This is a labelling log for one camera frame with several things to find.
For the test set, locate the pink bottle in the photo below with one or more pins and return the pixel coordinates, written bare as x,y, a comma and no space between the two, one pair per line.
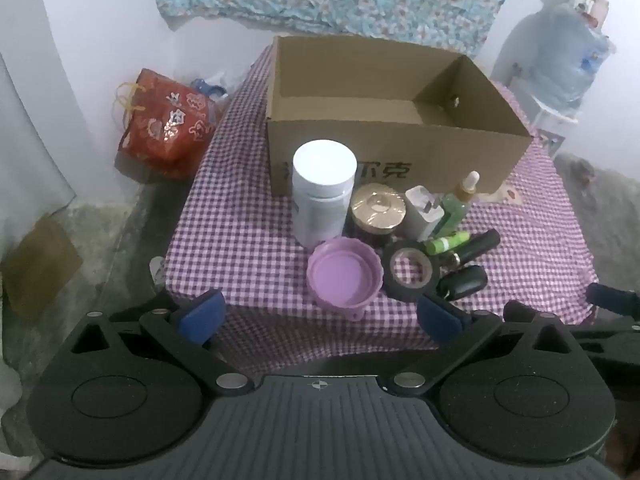
599,12

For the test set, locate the black lipstick tube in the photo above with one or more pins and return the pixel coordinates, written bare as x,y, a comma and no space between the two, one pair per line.
475,247

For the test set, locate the gold lid jar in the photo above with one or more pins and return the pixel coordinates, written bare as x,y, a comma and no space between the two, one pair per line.
377,207

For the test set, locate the brown cardboard box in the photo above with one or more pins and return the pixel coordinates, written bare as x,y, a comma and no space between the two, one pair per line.
400,140

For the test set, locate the red gift bag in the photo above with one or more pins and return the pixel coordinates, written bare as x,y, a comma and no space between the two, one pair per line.
160,125

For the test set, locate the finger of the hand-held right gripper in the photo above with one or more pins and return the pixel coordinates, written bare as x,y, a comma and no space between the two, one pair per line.
612,297
610,340

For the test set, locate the purple plastic lid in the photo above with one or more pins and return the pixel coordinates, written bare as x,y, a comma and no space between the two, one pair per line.
340,280

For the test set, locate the white charger plug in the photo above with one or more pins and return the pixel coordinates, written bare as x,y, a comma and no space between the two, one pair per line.
420,220

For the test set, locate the blue white plastic bag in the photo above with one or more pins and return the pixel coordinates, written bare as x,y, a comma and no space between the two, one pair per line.
212,87

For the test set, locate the white water dispenser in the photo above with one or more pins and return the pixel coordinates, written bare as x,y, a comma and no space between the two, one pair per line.
552,122

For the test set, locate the brown cardboard sheet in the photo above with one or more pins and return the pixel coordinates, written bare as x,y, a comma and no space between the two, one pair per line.
35,270

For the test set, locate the green lip balm tube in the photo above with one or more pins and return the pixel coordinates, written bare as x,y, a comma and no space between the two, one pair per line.
445,243

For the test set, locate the green dropper bottle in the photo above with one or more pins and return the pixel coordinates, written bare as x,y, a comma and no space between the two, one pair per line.
457,210

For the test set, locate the purple checkered tablecloth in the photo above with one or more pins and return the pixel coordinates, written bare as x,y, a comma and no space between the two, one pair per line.
240,220

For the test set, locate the blue water jug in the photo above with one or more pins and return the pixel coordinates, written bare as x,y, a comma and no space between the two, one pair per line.
565,55

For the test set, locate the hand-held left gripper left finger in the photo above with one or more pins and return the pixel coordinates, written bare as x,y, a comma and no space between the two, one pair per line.
200,315

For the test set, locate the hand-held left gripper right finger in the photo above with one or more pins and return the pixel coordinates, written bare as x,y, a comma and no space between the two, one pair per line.
440,320

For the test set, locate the white plastic bottle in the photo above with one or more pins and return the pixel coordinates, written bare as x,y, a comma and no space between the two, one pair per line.
322,195

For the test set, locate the black tape roll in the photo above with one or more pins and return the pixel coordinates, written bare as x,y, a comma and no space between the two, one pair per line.
395,287

